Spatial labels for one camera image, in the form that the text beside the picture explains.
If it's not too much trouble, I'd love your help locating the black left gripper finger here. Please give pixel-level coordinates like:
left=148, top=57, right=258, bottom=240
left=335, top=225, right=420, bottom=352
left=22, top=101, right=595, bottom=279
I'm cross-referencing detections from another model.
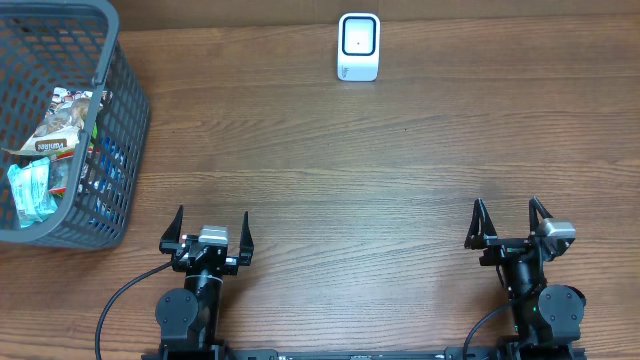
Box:
left=159, top=205, right=184, bottom=254
left=237, top=212, right=254, bottom=266

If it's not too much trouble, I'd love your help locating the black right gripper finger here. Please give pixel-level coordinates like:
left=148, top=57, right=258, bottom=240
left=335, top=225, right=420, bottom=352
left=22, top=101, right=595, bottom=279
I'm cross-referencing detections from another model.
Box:
left=464, top=198, right=498, bottom=249
left=528, top=196, right=553, bottom=235

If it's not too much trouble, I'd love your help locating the teal white snack packet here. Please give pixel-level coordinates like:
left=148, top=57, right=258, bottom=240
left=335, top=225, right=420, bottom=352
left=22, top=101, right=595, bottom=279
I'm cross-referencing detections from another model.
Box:
left=7, top=158, right=58, bottom=228

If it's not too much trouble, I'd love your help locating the beige Pantree snack bag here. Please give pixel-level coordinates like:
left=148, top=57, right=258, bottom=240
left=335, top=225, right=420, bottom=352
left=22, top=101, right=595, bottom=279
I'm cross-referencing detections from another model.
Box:
left=4, top=87, right=93, bottom=157

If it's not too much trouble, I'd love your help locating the blue Oreo cookie pack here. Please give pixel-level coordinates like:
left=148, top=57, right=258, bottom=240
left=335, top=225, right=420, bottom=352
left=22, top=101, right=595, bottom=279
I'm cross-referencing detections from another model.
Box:
left=89, top=136, right=127, bottom=234

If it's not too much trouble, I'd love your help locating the green clear candy bag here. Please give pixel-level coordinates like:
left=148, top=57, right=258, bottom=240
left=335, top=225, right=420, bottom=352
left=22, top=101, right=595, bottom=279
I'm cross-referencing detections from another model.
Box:
left=48, top=124, right=99, bottom=197

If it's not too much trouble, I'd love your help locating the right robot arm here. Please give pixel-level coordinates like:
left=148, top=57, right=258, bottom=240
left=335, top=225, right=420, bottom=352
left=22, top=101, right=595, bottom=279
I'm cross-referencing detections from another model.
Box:
left=460, top=197, right=587, bottom=359

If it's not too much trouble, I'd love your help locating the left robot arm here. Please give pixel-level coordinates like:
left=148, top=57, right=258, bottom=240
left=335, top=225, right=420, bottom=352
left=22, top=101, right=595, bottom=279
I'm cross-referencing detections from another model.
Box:
left=145, top=207, right=254, bottom=360

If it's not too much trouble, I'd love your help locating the white barcode scanner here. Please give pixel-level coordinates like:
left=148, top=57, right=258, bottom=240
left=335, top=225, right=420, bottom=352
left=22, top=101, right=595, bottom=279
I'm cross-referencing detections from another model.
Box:
left=337, top=12, right=381, bottom=82

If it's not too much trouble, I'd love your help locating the grey plastic mesh basket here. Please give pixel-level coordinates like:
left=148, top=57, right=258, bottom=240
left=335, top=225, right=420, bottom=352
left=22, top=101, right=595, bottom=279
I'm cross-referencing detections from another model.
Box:
left=1, top=1, right=151, bottom=250

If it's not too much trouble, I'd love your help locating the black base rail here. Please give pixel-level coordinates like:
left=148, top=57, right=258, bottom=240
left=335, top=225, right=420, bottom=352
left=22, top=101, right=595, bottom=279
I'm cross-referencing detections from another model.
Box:
left=140, top=347, right=588, bottom=360

